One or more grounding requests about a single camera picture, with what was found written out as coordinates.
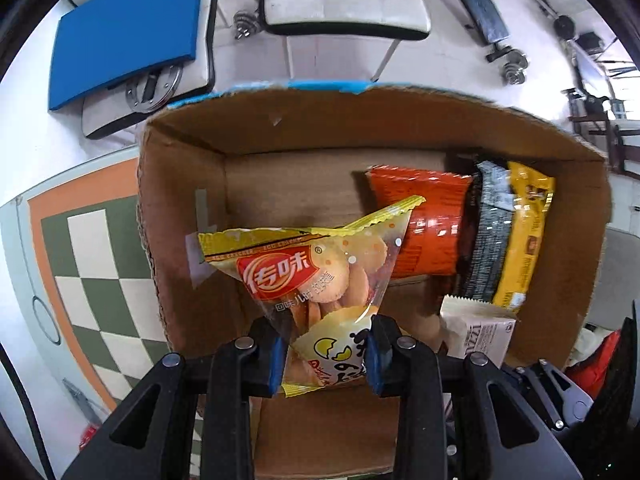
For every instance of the red plastic packet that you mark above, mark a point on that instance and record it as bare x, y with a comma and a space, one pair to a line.
597, 365

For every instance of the green checkered table mat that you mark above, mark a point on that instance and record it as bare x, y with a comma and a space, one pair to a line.
90, 240

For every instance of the blue cushion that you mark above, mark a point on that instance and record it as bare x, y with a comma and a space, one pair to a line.
125, 35

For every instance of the yellow egg biscuit packet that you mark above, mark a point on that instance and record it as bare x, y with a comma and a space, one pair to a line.
300, 270

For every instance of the grey smartphone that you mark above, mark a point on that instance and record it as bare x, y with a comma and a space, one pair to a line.
82, 400

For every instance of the chair with blue cushion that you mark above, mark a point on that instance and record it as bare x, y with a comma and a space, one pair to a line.
200, 67

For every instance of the white padded chair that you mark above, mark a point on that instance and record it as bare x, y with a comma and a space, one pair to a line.
340, 0
620, 270

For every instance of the cardboard box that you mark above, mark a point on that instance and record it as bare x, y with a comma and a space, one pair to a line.
300, 125

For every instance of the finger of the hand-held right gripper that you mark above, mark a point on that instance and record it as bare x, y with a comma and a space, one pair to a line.
555, 390

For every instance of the black snack packet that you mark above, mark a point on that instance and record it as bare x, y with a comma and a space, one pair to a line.
492, 240

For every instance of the dark wooden chair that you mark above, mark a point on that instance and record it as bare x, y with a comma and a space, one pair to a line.
612, 132

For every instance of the black box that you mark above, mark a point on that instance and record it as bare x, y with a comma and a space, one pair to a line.
587, 42

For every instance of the white wafer packet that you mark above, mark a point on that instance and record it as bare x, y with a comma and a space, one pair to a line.
480, 330

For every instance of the yellow snack packet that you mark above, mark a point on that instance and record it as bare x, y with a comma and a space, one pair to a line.
527, 220

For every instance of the red drink can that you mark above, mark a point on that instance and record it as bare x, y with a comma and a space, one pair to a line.
89, 437

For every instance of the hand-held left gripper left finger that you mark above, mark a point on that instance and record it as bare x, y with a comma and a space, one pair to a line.
275, 366

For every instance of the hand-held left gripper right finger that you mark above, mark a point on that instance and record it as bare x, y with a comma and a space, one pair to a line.
375, 366

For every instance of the orange snack packet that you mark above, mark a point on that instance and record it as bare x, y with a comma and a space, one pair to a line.
435, 210

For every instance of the short black barbell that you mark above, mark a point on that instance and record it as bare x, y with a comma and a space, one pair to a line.
565, 26

